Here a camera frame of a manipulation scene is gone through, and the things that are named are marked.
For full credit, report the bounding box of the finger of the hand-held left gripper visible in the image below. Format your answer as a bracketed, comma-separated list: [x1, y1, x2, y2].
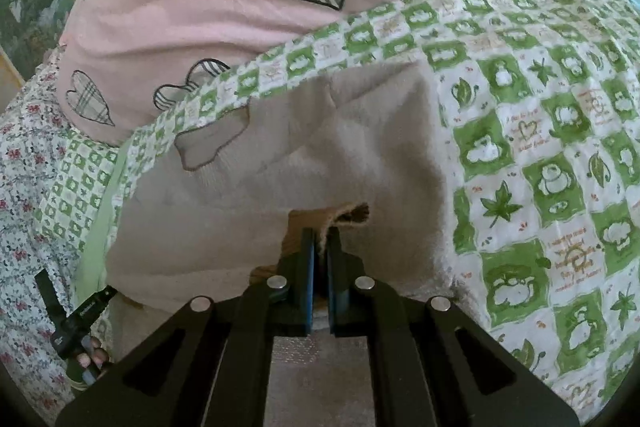
[35, 271, 65, 329]
[64, 286, 119, 325]

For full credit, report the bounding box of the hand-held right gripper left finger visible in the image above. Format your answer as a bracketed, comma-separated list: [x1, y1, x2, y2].
[55, 227, 316, 427]

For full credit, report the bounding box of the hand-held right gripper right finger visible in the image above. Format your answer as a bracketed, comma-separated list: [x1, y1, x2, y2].
[327, 226, 582, 427]

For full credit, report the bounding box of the grey knitted garment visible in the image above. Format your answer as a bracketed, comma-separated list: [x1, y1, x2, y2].
[105, 57, 480, 340]

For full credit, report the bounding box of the person's left hand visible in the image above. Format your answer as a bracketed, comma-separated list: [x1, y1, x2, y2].
[75, 346, 112, 372]

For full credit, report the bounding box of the floral bedsheet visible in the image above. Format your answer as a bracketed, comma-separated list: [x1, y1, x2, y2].
[0, 47, 126, 423]

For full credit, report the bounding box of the green checked pillow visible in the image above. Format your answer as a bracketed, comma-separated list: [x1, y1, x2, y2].
[37, 127, 123, 253]

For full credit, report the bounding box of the green checked printed blanket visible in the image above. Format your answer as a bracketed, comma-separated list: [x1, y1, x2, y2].
[75, 0, 640, 427]

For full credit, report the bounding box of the pink quilt with plaid hearts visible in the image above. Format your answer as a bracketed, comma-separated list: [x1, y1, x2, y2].
[55, 0, 617, 148]

